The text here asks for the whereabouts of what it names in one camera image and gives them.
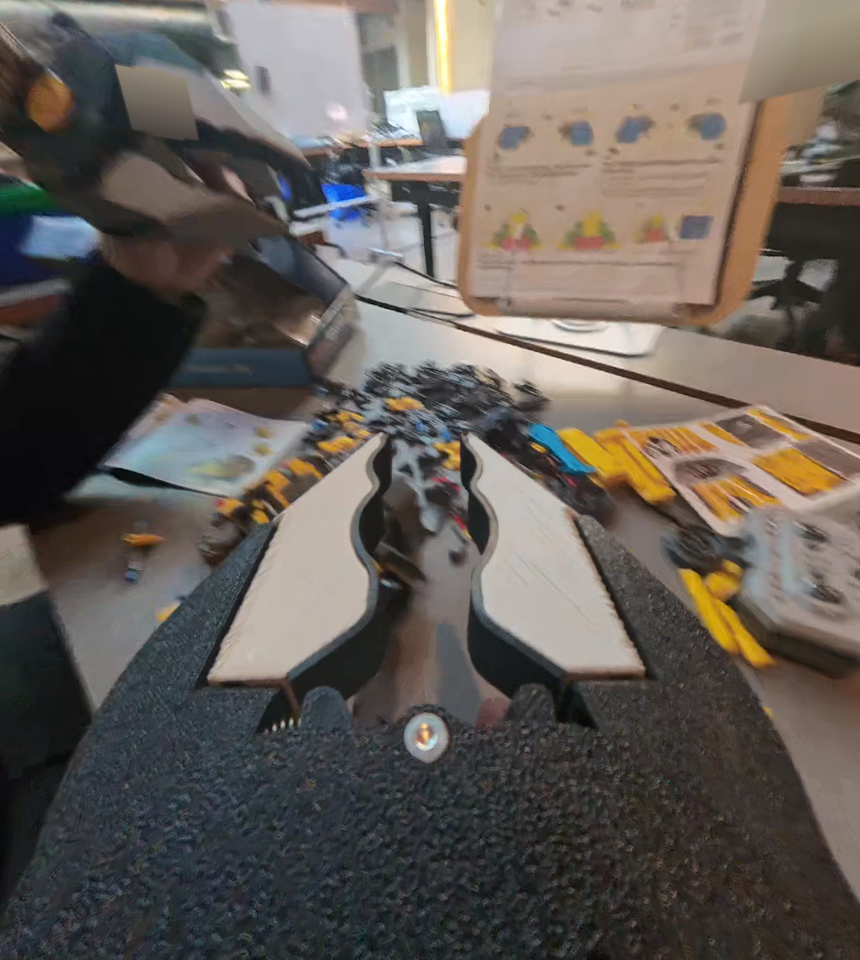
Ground blue storage bin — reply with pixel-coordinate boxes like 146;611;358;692
321;183;371;222

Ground yellow grey sticker sheet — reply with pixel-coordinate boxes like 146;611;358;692
625;405;860;537

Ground building instruction booklet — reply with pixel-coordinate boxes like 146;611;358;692
103;397;307;498

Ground grey battery box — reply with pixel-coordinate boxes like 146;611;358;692
737;510;860;676

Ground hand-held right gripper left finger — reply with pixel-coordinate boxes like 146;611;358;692
207;433;393;687

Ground person's left forearm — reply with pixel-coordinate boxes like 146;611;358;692
0;258;206;537

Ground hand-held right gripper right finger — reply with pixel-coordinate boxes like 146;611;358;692
462;433;647;685

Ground black cable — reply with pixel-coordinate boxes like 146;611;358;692
355;258;476;320

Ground printed instruction sheet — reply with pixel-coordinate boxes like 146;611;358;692
467;0;768;305

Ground person's left hand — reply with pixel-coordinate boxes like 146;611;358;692
103;238;228;295

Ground grey desk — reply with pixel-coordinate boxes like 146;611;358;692
25;300;860;954

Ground yellow curved panel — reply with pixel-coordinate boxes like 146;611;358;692
707;570;776;669

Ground blue brick separator tool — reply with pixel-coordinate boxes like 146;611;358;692
527;423;596;475

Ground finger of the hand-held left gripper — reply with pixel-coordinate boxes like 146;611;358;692
197;82;309;164
103;153;288;241

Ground wood edged background table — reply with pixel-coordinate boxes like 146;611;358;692
366;153;468;279

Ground blue cardboard box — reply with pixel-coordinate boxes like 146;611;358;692
175;236;359;391

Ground adjoining grey table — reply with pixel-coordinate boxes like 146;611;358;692
325;258;860;451

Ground yellow holed beam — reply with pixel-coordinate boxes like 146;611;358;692
681;568;742;655

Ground pile of brick parts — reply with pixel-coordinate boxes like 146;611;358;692
197;362;678;594

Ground wooden document stand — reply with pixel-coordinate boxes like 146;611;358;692
458;0;828;357

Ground grey axle with yellow cam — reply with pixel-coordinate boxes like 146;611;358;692
121;517;168;585

